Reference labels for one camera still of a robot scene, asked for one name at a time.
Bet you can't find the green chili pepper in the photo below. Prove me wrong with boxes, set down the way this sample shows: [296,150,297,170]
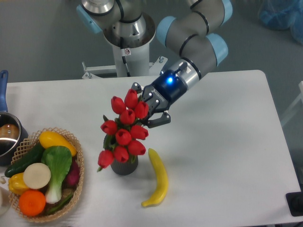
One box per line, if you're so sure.
[45,193,73,215]

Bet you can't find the purple red onion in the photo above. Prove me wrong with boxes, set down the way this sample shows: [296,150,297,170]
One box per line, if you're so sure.
[65,159,80,186]

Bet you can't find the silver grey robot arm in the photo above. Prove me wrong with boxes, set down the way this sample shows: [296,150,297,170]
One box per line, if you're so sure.
[76,0,232,128]

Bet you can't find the small garlic piece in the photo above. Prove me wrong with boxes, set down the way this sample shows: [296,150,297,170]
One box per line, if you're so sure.
[0,176,6,184]

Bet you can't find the yellow bell pepper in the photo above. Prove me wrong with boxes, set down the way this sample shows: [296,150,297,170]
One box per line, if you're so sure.
[9,173,30,195]

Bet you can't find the woven wicker basket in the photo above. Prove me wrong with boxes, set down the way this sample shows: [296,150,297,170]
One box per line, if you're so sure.
[9,127,85,223]

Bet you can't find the blue plastic bag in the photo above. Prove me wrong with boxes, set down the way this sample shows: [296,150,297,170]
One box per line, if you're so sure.
[258,0,303,44]

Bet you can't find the black device at table edge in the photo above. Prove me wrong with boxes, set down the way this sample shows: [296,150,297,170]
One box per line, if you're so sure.
[285,192,303,217]

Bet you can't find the white round radish slice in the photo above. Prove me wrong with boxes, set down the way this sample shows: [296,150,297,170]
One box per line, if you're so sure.
[23,163,51,189]

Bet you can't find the green bok choy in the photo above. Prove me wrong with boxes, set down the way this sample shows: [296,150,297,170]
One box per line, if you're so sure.
[41,146,72,204]

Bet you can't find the yellow squash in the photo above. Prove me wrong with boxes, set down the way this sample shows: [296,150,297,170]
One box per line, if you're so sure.
[39,131,77,157]

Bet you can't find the red tulip bouquet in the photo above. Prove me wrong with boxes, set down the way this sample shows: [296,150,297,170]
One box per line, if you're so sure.
[98,89,149,172]

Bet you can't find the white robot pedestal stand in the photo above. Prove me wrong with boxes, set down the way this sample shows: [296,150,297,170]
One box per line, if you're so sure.
[82,41,168,79]

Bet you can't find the dark green cucumber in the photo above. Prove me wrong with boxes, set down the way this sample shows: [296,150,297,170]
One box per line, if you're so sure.
[4,142,45,178]

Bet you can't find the orange fruit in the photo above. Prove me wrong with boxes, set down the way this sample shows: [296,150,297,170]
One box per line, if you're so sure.
[18,190,46,217]

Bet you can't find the dark grey ribbed vase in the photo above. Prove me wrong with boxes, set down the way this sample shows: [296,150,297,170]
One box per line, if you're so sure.
[103,134,139,176]

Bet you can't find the blue handled saucepan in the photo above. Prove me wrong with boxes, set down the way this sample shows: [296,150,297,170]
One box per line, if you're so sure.
[0,70,28,166]

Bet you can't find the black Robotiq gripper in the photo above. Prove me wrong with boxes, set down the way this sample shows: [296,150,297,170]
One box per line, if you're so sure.
[131,70,187,128]

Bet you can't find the yellow plastic banana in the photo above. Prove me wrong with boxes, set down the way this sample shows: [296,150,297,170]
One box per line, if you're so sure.
[141,148,169,208]

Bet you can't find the white frame at right edge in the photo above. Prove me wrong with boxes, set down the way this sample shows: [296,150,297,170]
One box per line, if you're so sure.
[280,81,303,127]

